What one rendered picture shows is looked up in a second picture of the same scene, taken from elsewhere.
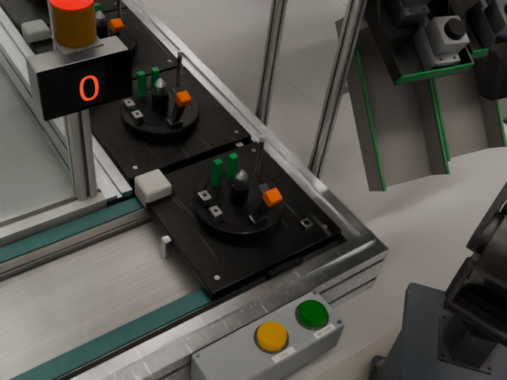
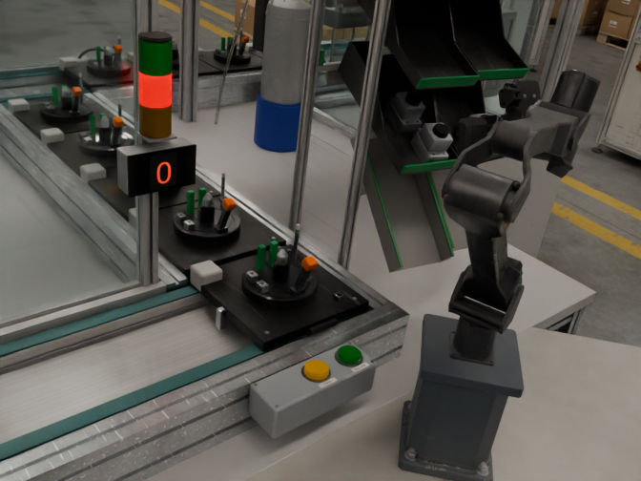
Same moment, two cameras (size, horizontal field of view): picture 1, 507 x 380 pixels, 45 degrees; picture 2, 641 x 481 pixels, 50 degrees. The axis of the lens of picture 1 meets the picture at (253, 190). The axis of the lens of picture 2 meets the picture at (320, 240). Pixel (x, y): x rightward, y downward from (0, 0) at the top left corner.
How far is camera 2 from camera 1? 0.41 m
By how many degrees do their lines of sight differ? 16
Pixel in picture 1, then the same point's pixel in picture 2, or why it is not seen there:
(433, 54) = (427, 151)
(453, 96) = not seen: hidden behind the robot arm
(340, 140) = (362, 256)
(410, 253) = not seen: hidden behind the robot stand
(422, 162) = (432, 250)
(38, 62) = (128, 150)
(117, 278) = (178, 345)
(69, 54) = (150, 146)
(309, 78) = (332, 213)
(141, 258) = (198, 331)
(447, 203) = not seen: hidden behind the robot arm
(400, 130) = (410, 224)
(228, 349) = (280, 380)
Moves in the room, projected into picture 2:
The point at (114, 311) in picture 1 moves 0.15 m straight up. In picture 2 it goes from (178, 367) to (179, 292)
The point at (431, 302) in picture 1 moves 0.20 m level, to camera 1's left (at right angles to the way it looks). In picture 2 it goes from (444, 324) to (317, 311)
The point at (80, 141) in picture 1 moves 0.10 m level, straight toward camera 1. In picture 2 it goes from (149, 227) to (158, 257)
